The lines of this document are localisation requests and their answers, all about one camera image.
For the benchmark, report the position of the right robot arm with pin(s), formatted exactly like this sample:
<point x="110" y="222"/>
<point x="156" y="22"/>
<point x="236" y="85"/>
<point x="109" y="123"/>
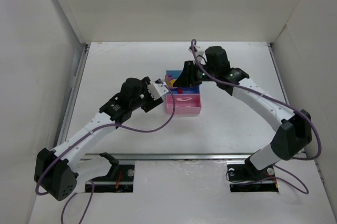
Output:
<point x="292" y="128"/>

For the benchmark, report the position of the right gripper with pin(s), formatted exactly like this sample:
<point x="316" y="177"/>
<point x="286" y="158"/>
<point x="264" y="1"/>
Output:
<point x="188" y="74"/>

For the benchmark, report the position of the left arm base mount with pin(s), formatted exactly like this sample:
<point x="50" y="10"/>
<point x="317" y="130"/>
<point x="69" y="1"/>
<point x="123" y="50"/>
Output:
<point x="121" y="180"/>

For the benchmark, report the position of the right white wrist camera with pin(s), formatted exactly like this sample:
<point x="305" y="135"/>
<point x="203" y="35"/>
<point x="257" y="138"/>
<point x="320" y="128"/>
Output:
<point x="199" y="54"/>

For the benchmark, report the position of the metal rail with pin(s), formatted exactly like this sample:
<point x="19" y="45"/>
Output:
<point x="180" y="156"/>

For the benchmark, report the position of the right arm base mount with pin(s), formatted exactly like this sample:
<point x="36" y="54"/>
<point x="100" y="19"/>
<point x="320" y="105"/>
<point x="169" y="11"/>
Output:
<point x="243" y="181"/>

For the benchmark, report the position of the pink container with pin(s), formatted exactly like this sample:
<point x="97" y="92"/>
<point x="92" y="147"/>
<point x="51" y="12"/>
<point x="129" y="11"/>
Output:
<point x="185" y="104"/>

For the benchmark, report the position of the yellow lego brick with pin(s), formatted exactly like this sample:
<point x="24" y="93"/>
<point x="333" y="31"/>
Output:
<point x="171" y="83"/>

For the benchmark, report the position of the dark blue container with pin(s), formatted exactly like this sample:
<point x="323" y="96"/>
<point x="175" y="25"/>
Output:
<point x="189" y="90"/>

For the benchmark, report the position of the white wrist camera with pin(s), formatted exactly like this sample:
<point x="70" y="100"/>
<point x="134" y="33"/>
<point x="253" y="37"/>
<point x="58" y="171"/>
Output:
<point x="199" y="54"/>
<point x="157" y="89"/>

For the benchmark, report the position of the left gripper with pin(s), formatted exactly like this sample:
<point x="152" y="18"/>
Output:
<point x="151" y="104"/>

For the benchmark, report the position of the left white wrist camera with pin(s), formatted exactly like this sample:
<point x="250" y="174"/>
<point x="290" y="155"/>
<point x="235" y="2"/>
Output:
<point x="157" y="89"/>

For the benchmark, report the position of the light blue container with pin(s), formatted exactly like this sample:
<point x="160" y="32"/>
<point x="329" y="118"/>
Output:
<point x="173" y="74"/>

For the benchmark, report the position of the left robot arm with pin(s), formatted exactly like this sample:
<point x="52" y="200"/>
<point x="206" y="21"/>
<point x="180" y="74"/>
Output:
<point x="61" y="170"/>

